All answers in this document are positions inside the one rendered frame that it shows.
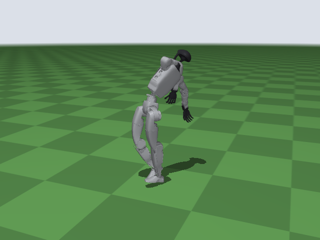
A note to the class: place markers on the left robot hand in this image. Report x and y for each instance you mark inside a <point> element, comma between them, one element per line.
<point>172,96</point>

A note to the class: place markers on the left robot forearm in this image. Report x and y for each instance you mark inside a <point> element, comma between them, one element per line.
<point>175,88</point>

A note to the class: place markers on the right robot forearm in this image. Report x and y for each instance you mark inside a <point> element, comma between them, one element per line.
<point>184,101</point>

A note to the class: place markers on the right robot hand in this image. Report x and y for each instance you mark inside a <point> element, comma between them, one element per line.
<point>186,114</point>

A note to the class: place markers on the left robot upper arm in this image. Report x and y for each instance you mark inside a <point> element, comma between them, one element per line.
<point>166,62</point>

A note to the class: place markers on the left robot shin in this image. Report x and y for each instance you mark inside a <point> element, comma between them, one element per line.
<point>157,159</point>

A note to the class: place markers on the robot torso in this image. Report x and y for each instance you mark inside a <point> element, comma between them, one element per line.
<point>160,85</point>

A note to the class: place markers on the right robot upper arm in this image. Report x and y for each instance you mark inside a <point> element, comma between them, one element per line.
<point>184,90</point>

